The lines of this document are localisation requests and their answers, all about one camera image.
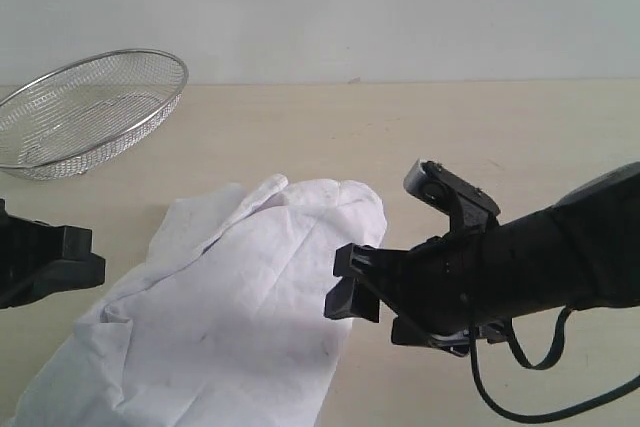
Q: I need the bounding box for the metal wire mesh basket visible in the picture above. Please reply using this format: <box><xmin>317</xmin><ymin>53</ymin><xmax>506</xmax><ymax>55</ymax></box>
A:
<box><xmin>1</xmin><ymin>48</ymin><xmax>189</xmax><ymax>180</ymax></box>

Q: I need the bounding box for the white t-shirt red Chinese logo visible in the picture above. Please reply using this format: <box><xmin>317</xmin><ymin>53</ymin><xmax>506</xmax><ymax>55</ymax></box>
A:
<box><xmin>10</xmin><ymin>174</ymin><xmax>387</xmax><ymax>426</ymax></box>

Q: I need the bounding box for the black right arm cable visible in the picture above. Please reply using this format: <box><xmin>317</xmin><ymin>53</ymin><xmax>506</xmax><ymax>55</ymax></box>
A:
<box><xmin>467</xmin><ymin>306</ymin><xmax>640</xmax><ymax>422</ymax></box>

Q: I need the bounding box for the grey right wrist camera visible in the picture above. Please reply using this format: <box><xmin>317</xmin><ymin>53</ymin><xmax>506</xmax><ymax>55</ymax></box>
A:
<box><xmin>403</xmin><ymin>160</ymin><xmax>500</xmax><ymax>232</ymax></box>

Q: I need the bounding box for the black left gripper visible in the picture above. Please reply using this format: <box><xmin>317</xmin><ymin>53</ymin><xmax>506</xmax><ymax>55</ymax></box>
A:
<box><xmin>1</xmin><ymin>199</ymin><xmax>106</xmax><ymax>310</ymax></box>

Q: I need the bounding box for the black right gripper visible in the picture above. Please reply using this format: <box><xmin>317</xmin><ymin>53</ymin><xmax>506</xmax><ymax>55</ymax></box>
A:
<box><xmin>324</xmin><ymin>227</ymin><xmax>505</xmax><ymax>357</ymax></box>

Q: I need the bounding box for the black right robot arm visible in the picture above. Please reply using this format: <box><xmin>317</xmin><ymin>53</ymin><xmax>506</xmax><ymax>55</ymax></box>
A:
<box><xmin>324</xmin><ymin>160</ymin><xmax>639</xmax><ymax>357</ymax></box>

